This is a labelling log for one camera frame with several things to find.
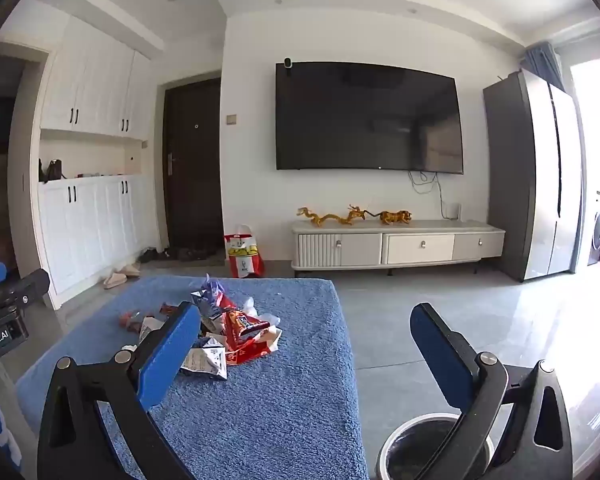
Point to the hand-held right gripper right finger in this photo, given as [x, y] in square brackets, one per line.
[437, 355]

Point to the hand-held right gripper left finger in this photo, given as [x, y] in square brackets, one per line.
[167, 355]

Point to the pile of snack wrappers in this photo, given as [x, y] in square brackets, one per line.
[245, 335]

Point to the white round trash bin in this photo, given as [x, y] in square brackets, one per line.
[420, 440]

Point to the purple snack wrapper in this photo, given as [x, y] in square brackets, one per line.
[210, 292]

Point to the beige slipper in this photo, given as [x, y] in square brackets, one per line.
[114, 279]
[130, 269]

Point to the dark shoes by door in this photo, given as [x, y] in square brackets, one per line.
[180, 254]

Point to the white television cabinet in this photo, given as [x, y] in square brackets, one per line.
[420, 247]

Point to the dark handbag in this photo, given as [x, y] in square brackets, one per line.
[54, 170]

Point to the blue fluffy table towel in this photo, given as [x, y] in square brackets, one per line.
[280, 410]

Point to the red white shopping bag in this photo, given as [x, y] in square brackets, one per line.
[243, 255]

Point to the white router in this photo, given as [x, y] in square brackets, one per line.
[452, 211]

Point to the golden tiger figurine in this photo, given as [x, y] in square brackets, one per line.
[395, 217]

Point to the golden dragon figurine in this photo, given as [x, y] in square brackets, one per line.
[330, 217]

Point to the dark brown entrance door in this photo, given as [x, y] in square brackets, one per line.
[192, 170]

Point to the grey double-door refrigerator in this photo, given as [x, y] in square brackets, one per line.
[525, 175]

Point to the white washing machine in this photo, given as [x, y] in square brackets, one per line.
[598, 230]

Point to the blue curtain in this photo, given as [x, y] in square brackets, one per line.
[545, 62]

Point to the white wall cabinet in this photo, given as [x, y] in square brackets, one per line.
[95, 80]

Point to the black wall television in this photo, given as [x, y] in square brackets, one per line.
[365, 117]

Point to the small white camera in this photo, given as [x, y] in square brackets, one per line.
[288, 64]

